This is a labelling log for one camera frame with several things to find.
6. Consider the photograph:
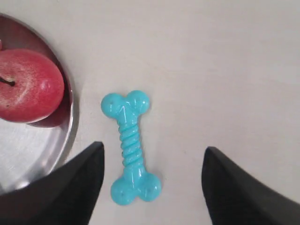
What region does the round stainless steel plate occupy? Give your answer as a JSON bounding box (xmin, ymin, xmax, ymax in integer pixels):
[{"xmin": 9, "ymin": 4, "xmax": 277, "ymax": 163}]
[{"xmin": 0, "ymin": 14, "xmax": 79, "ymax": 194}]

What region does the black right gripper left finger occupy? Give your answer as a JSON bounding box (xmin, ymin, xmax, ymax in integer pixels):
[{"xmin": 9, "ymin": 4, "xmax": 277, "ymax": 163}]
[{"xmin": 0, "ymin": 142, "xmax": 105, "ymax": 225}]

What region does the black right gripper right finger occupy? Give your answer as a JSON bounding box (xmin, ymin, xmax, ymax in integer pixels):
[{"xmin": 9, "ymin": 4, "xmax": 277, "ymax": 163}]
[{"xmin": 201, "ymin": 147, "xmax": 300, "ymax": 225}]

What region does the turquoise toy bone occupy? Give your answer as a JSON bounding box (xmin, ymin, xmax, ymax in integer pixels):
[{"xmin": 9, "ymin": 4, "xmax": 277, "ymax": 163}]
[{"xmin": 101, "ymin": 90, "xmax": 162, "ymax": 205}]

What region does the red toy apple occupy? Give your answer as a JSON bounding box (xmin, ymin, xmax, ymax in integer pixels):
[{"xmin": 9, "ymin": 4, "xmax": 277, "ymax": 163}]
[{"xmin": 0, "ymin": 49, "xmax": 65, "ymax": 123}]

